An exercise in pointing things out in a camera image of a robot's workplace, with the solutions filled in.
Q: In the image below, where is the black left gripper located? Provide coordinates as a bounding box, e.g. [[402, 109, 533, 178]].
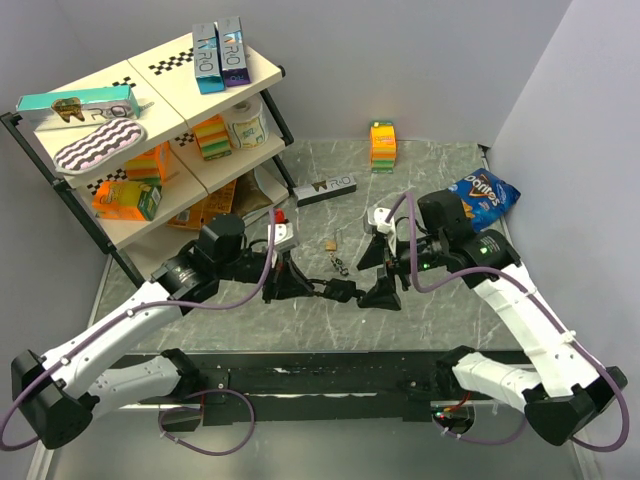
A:
[[216, 243, 314, 303]]

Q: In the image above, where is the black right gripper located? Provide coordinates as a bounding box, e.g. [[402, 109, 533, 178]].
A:
[[356, 232, 447, 311]]

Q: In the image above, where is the black padlock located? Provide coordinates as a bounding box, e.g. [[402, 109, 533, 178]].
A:
[[310, 278, 361, 303]]

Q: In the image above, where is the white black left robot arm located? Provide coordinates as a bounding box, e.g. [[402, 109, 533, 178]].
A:
[[10, 210, 299, 449]]

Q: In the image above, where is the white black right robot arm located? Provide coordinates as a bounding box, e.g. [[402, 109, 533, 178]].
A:
[[357, 190, 630, 453]]

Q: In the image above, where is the small brass padlock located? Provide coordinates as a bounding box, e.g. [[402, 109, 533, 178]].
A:
[[325, 229, 342, 253]]

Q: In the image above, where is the silver toothpaste box on table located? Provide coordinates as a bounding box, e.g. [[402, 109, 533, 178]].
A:
[[294, 175, 357, 207]]

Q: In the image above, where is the brown pouch bottom shelf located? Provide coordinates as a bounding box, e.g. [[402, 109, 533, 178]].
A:
[[231, 169, 273, 218]]

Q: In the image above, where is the orange box bottom shelf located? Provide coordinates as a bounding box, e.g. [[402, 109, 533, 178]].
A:
[[167, 179, 237, 231]]

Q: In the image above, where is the blue Doritos chip bag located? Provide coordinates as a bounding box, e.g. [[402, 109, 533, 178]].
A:
[[448, 168, 521, 232]]

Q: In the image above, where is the sponge pack on table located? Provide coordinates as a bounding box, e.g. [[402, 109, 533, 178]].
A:
[[369, 121, 397, 173]]

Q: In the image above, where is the sponge pack middle shelf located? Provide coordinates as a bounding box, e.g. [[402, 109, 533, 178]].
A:
[[192, 115, 232, 161]]

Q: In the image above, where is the toilet paper roll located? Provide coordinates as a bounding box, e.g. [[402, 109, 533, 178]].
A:
[[222, 95, 269, 150]]

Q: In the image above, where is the orange sponge pack left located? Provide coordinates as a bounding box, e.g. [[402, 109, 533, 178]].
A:
[[124, 142, 170, 185]]

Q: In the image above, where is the beige black shelf rack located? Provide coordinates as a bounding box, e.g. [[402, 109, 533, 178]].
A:
[[1, 35, 295, 285]]

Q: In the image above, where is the orange green snack box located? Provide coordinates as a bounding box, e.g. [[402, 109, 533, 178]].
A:
[[92, 181, 162, 221]]

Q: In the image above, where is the purple toothpaste box standing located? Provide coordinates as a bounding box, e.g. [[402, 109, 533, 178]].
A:
[[217, 16, 251, 87]]

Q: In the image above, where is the pink grey striped sponge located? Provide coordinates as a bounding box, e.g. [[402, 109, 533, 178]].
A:
[[53, 118, 147, 176]]

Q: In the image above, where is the blue toothpaste box standing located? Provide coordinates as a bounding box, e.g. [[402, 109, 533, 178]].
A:
[[192, 23, 225, 94]]

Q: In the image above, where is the teal toothpaste box lying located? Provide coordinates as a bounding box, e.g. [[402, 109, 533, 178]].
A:
[[16, 85, 140, 131]]

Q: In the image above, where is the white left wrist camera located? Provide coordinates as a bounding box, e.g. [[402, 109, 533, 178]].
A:
[[274, 209, 300, 253]]

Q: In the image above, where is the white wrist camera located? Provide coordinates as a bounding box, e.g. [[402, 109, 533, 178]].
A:
[[363, 207, 396, 235], [274, 209, 300, 253]]

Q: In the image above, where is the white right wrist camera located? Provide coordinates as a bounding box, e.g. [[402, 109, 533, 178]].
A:
[[363, 207, 396, 235]]

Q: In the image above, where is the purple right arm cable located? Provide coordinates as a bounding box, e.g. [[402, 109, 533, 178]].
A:
[[384, 191, 631, 453]]

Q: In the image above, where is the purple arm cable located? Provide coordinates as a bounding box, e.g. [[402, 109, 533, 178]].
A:
[[384, 191, 631, 453], [0, 207, 279, 451]]

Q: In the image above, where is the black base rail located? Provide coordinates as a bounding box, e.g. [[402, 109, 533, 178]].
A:
[[119, 349, 551, 426]]

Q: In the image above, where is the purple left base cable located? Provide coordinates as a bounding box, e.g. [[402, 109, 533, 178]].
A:
[[157, 385, 258, 457]]

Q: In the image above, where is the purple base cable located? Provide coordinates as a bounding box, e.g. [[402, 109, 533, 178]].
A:
[[157, 385, 258, 457], [432, 399, 526, 447]]

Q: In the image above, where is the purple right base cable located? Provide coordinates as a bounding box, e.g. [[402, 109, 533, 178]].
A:
[[432, 399, 526, 447]]

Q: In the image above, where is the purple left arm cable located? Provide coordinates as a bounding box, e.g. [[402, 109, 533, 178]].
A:
[[0, 207, 279, 451]]

